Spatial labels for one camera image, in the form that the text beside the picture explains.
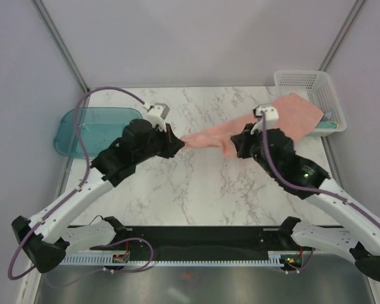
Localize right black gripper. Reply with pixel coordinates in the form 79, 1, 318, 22
232, 122, 277, 179

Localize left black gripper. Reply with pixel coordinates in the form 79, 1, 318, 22
134, 123, 185, 165

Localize pink towel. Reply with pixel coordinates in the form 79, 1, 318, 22
181, 93, 324, 157

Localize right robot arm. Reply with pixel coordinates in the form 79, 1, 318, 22
231, 123, 380, 282

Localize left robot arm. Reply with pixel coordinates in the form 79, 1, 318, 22
11, 119, 185, 274

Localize blue yellow green towels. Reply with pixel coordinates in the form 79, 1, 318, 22
315, 110, 338, 130

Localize teal plastic tray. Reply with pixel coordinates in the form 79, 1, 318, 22
53, 107, 143, 158

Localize white perforated plastic basket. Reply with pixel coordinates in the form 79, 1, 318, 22
274, 70, 347, 137

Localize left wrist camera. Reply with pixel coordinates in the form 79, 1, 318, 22
145, 103, 170, 124

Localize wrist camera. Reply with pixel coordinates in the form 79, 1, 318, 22
251, 104, 279, 133
145, 103, 170, 124

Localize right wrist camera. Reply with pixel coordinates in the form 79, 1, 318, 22
251, 104, 279, 133

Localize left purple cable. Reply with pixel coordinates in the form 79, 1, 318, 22
8, 85, 149, 281

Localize purple cable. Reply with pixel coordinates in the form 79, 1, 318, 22
259, 109, 380, 275
8, 85, 149, 281

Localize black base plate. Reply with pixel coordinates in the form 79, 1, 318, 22
101, 225, 314, 262

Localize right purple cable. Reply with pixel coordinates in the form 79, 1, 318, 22
259, 109, 380, 275

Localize white slotted cable duct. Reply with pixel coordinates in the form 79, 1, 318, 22
60, 252, 284, 267

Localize left aluminium frame post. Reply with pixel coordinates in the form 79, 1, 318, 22
31, 0, 89, 92

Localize aluminium frame post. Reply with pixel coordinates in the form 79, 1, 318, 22
319, 0, 367, 72
31, 0, 89, 92

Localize right aluminium frame post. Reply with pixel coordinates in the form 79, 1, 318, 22
319, 0, 367, 72

